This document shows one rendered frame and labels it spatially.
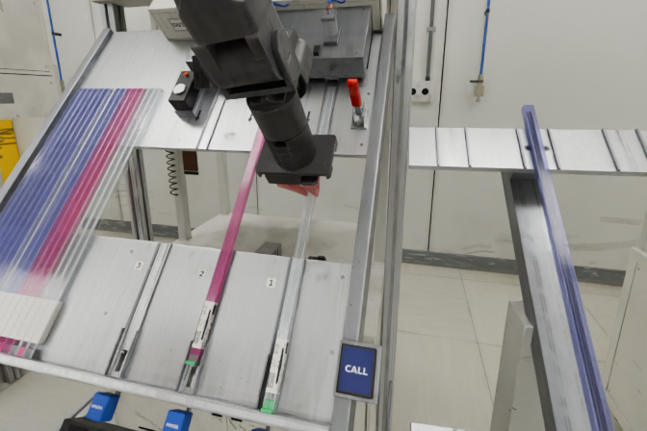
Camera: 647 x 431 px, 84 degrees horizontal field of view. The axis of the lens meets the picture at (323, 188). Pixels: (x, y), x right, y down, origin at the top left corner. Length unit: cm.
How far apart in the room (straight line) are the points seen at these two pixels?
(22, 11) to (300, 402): 177
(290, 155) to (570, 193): 219
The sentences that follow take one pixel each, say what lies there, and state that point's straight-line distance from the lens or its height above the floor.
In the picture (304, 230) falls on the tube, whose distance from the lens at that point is 52.
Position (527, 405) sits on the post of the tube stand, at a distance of 59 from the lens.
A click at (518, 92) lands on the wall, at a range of 234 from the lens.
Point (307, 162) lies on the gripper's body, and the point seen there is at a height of 100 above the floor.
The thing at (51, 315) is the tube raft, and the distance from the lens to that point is 69.
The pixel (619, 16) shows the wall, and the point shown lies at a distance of 250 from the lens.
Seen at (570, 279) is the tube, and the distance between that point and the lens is 47.
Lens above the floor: 109
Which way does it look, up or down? 15 degrees down
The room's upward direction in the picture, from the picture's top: straight up
